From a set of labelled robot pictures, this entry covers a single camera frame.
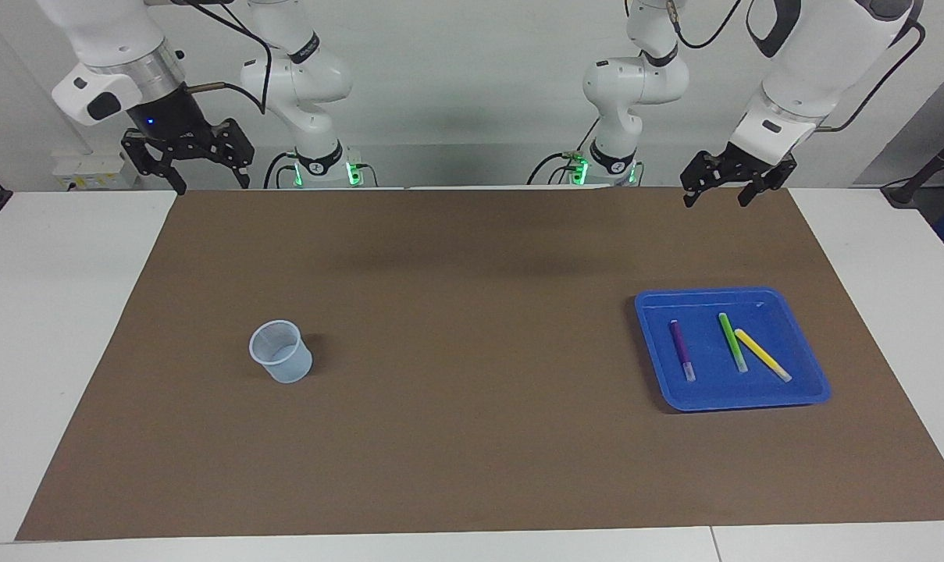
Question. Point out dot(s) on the clear plastic cup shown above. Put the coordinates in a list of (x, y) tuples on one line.
[(284, 355)]

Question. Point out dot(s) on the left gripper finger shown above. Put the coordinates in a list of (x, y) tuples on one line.
[(768, 183), (702, 176)]

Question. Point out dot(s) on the black stand pole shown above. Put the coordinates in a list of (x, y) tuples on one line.
[(928, 168)]

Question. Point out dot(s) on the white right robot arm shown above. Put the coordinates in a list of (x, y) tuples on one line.
[(120, 47)]

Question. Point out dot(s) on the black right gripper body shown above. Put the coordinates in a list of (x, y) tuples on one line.
[(171, 121)]

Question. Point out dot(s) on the green pen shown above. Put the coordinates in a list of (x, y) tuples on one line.
[(732, 342)]

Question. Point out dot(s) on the purple pen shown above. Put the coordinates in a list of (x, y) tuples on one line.
[(682, 350)]

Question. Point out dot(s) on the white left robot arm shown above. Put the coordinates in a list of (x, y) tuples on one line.
[(815, 62)]

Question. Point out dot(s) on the brown table mat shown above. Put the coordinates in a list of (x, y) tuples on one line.
[(472, 437)]

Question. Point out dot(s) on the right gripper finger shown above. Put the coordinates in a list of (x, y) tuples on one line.
[(155, 164), (233, 148)]

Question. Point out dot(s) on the blue plastic tray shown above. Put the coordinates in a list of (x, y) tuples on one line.
[(753, 390)]

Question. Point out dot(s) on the yellow pen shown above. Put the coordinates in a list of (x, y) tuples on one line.
[(762, 355)]

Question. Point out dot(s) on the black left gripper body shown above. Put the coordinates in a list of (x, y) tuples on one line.
[(753, 160)]

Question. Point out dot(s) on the white wall socket box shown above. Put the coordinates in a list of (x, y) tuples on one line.
[(89, 170)]

